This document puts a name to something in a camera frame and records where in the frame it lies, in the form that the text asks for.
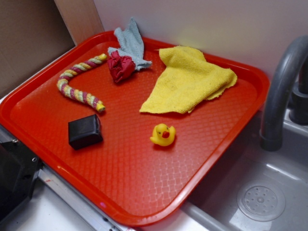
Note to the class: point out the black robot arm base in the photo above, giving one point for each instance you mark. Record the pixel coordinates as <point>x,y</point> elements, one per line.
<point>19,168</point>

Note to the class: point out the yellow rubber duck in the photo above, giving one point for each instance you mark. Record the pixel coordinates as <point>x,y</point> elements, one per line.
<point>163,135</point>

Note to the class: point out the red plastic serving tray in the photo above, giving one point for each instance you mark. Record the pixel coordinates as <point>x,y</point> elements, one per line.
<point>130,179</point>

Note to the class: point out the yellow microfiber cloth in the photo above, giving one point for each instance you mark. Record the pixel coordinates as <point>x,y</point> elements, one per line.
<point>187,80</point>

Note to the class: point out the crumpled red cloth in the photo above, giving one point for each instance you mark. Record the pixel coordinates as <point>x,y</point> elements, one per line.
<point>120,67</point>

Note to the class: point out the black rectangular block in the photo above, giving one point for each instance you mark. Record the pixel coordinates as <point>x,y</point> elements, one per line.
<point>84,132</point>

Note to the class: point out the light blue towel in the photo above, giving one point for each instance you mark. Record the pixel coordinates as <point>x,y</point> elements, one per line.
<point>131,44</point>

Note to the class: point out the grey toy sink basin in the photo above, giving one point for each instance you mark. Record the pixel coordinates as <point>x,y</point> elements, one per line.
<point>250,189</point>

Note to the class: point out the grey toy faucet spout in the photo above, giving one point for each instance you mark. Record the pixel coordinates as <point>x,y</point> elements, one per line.
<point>279,94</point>

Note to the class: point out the brown cardboard panel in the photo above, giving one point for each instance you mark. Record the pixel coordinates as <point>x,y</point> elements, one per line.
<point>32,35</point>

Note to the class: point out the striped twisted rope toy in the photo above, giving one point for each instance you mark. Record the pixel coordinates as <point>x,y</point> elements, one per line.
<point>81,96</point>

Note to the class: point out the dark grey faucet handle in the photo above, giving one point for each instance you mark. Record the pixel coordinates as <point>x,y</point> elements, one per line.
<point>299,97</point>

